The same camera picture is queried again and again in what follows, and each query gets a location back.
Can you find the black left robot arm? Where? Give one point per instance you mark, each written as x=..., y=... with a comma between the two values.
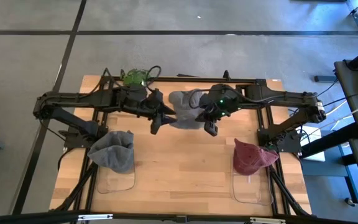
x=82, y=99

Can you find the blue table leg frame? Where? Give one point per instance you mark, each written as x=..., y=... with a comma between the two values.
x=331, y=138

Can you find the small black floor block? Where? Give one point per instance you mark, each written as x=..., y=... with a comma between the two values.
x=325, y=78

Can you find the black aluminium rig frame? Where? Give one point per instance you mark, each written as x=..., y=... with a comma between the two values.
x=194, y=80

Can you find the clear plastic bin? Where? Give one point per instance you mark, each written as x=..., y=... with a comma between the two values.
x=250, y=189
x=117, y=183

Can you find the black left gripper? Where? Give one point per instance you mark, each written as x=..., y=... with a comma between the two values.
x=151, y=105

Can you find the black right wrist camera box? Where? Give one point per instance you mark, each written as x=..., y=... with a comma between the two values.
x=211, y=128

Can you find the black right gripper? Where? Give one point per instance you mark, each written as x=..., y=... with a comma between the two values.
x=225, y=101

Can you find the dark grey desk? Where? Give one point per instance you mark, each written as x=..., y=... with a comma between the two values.
x=353, y=93

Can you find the grey washed cotton cap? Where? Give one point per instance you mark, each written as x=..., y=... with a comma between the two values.
x=113, y=152
x=183, y=112

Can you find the dark red cotton cap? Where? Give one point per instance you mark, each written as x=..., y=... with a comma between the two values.
x=250, y=157

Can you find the silver frame bracket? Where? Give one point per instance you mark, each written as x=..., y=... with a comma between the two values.
x=95, y=217
x=267, y=220

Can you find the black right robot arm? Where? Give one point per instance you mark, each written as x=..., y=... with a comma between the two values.
x=284, y=98

